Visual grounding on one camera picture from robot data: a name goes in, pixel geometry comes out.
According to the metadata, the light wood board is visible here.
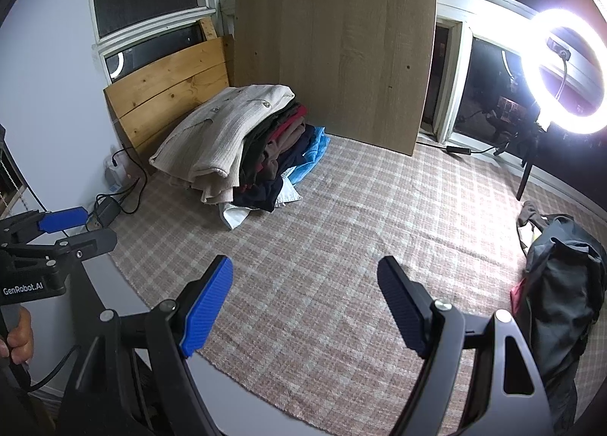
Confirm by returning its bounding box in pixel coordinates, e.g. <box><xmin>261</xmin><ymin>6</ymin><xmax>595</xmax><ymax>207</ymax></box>
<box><xmin>233</xmin><ymin>0</ymin><xmax>438</xmax><ymax>158</ymax></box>

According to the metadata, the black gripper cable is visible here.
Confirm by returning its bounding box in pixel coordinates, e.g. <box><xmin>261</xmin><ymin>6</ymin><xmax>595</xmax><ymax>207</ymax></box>
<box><xmin>19</xmin><ymin>345</ymin><xmax>82</xmax><ymax>392</ymax></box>

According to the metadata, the white ring light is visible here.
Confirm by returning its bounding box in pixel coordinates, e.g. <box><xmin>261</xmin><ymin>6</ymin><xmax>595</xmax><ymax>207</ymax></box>
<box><xmin>521</xmin><ymin>8</ymin><xmax>607</xmax><ymax>135</ymax></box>

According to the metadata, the stack of folded clothes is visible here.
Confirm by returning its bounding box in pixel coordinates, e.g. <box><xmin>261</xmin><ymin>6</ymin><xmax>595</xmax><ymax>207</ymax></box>
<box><xmin>218</xmin><ymin>101</ymin><xmax>331</xmax><ymax>232</ymax></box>

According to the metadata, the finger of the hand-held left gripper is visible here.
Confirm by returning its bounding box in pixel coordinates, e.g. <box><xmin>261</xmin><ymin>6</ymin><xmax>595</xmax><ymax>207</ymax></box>
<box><xmin>0</xmin><ymin>207</ymin><xmax>89</xmax><ymax>247</ymax></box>
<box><xmin>0</xmin><ymin>227</ymin><xmax>118</xmax><ymax>272</ymax></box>

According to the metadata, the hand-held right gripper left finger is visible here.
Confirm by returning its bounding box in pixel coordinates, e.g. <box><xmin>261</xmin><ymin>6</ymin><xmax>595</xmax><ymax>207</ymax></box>
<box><xmin>57</xmin><ymin>255</ymin><xmax>234</xmax><ymax>436</ymax></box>

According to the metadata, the black power adapter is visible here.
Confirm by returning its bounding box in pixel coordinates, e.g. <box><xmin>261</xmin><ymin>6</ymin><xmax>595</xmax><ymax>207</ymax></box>
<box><xmin>95</xmin><ymin>196</ymin><xmax>124</xmax><ymax>224</ymax></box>

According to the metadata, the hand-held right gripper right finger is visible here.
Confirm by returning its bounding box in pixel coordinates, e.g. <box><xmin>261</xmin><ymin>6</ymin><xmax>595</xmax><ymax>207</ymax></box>
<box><xmin>377</xmin><ymin>256</ymin><xmax>555</xmax><ymax>436</ymax></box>

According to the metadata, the black tripod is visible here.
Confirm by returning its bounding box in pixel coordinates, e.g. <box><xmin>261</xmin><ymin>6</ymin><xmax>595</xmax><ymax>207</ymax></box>
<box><xmin>493</xmin><ymin>125</ymin><xmax>547</xmax><ymax>202</ymax></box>

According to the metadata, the plaid blanket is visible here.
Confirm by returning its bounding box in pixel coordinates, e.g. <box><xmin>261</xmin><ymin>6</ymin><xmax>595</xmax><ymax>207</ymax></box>
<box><xmin>108</xmin><ymin>135</ymin><xmax>607</xmax><ymax>434</ymax></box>

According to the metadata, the black adapter cable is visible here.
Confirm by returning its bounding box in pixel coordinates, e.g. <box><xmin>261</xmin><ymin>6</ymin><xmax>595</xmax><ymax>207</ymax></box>
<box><xmin>95</xmin><ymin>144</ymin><xmax>149</xmax><ymax>217</ymax></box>

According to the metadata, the red garment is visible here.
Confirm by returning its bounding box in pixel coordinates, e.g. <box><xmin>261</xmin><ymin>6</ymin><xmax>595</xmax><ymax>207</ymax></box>
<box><xmin>510</xmin><ymin>280</ymin><xmax>530</xmax><ymax>312</ymax></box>

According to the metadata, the person's left hand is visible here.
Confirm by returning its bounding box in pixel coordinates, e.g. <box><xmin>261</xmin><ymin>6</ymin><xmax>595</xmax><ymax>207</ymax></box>
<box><xmin>0</xmin><ymin>308</ymin><xmax>35</xmax><ymax>365</ymax></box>

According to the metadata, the cream knit sweater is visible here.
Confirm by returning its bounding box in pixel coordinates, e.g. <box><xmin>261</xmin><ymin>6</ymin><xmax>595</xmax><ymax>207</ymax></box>
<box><xmin>148</xmin><ymin>84</ymin><xmax>297</xmax><ymax>204</ymax></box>

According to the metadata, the black gooseneck phone holder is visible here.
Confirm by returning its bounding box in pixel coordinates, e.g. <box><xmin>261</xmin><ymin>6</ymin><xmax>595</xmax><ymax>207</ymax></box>
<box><xmin>545</xmin><ymin>36</ymin><xmax>576</xmax><ymax>107</ymax></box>

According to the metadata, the olive and white garment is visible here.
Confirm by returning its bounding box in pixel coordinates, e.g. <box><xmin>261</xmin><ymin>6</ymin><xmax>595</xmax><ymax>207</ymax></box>
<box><xmin>516</xmin><ymin>201</ymin><xmax>544</xmax><ymax>252</ymax></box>

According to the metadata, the pine plank panel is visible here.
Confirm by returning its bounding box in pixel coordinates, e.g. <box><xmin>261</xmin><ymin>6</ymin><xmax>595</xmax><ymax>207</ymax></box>
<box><xmin>103</xmin><ymin>35</ymin><xmax>236</xmax><ymax>172</ymax></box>

